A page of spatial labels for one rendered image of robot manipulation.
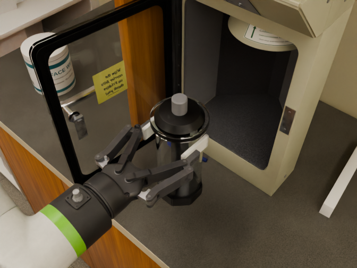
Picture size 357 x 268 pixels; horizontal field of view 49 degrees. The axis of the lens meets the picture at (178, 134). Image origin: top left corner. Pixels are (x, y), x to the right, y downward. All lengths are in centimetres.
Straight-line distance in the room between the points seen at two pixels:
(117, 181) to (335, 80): 80
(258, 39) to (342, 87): 54
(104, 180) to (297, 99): 38
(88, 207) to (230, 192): 48
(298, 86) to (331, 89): 54
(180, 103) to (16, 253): 33
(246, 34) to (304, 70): 14
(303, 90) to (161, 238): 45
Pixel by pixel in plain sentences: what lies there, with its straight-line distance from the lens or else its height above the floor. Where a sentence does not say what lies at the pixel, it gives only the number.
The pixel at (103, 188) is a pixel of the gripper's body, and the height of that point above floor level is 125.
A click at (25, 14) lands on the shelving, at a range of 176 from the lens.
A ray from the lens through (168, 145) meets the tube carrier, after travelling 70.
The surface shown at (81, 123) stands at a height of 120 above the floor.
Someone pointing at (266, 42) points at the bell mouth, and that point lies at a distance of 77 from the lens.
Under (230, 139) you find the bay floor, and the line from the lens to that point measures 100.
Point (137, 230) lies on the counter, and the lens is 94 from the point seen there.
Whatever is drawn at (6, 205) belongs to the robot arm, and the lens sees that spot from 60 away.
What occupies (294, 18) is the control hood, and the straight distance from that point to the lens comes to 59.
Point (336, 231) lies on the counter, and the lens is 100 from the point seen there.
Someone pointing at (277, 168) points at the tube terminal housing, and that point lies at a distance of 92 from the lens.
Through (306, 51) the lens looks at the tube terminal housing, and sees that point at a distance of 71.
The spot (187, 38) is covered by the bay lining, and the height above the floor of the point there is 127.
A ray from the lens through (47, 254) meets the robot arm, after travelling 59.
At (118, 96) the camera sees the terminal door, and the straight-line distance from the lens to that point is 85.
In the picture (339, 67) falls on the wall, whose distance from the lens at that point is 123.
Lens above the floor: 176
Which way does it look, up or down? 48 degrees down
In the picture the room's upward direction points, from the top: straight up
